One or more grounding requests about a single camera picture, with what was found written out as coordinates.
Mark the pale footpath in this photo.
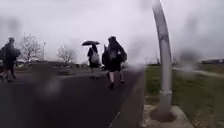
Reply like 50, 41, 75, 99
171, 66, 224, 80

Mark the grey lamp post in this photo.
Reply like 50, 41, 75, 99
150, 0, 174, 116

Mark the person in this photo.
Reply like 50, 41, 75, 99
0, 36, 22, 84
81, 40, 102, 80
101, 35, 128, 90

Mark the grass verge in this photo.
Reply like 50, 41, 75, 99
143, 63, 224, 128

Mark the concrete lamp post base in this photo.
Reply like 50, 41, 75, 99
141, 104, 196, 128

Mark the bare tree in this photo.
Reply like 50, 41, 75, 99
17, 33, 44, 66
55, 43, 77, 67

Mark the dark asphalt path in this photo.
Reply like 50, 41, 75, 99
0, 68, 145, 128

